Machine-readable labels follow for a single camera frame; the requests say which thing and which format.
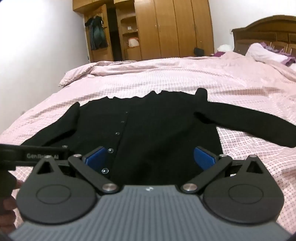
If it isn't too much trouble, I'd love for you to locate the black knit cardigan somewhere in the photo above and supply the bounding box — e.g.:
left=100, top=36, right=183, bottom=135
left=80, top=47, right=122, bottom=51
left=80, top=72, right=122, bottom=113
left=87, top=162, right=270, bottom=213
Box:
left=24, top=88, right=295, bottom=185

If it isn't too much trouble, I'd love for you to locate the person's left hand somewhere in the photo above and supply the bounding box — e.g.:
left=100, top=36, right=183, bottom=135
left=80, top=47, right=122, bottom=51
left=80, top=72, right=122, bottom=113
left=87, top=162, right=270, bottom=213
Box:
left=0, top=179, right=24, bottom=235

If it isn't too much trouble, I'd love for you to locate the pink checked bed cover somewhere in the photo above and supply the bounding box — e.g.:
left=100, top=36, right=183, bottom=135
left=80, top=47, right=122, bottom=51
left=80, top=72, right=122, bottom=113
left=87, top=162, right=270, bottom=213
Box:
left=1, top=52, right=295, bottom=233

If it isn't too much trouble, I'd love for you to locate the purple cloth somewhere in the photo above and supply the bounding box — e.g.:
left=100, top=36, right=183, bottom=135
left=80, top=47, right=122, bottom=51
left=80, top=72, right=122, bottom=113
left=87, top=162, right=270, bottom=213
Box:
left=212, top=51, right=225, bottom=57

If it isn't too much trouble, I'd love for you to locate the small black bag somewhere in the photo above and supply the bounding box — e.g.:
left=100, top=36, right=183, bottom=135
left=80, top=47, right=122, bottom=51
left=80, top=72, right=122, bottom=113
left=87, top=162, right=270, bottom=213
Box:
left=194, top=48, right=205, bottom=57

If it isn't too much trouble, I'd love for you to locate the white plush toy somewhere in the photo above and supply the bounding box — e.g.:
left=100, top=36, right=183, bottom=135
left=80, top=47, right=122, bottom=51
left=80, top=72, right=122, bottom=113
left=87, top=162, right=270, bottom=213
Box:
left=217, top=44, right=233, bottom=52

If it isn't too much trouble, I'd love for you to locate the pink pillow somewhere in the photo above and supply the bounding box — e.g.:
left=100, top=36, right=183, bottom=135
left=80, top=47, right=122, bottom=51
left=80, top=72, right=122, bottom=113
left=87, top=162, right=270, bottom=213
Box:
left=245, top=43, right=288, bottom=63

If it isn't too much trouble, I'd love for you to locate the dark jacket hanging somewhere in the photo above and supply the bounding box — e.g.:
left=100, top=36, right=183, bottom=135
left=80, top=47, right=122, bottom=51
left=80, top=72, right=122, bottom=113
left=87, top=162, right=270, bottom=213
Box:
left=85, top=16, right=108, bottom=50

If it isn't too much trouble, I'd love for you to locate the white container on shelf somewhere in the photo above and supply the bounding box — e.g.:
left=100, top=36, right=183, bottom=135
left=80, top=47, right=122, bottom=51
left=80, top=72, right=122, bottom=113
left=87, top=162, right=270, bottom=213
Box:
left=128, top=37, right=139, bottom=48

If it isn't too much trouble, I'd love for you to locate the wooden wardrobe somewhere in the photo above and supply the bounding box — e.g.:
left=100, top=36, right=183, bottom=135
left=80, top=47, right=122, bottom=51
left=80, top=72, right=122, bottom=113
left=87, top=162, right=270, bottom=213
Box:
left=72, top=1, right=214, bottom=62

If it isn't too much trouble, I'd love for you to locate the dark wooden headboard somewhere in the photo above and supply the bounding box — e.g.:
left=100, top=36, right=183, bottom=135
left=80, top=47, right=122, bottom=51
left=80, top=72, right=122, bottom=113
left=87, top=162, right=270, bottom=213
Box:
left=232, top=15, right=296, bottom=56

